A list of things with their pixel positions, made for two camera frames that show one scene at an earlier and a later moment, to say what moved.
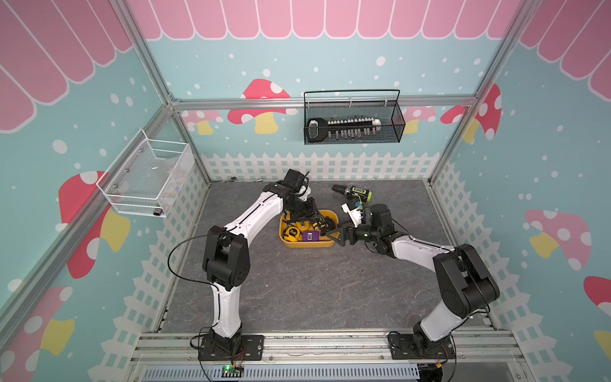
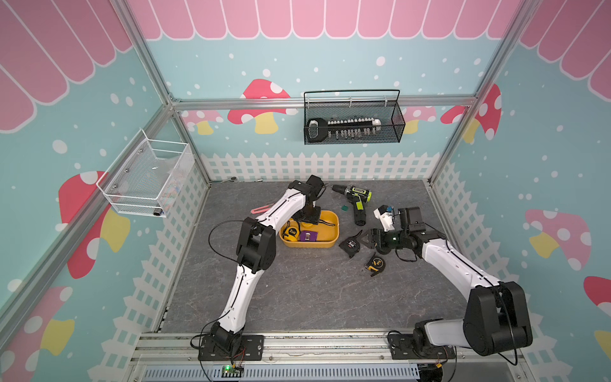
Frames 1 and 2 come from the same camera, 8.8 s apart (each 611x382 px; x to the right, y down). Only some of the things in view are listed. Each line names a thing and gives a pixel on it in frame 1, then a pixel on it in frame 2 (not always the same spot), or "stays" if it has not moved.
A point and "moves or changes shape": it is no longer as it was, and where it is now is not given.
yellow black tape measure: [292, 233] stays
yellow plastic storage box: [309, 234] stays
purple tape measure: [310, 235] stays
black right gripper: [345, 231] → [372, 236]
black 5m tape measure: [328, 224] moves or changes shape
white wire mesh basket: [148, 177] stays
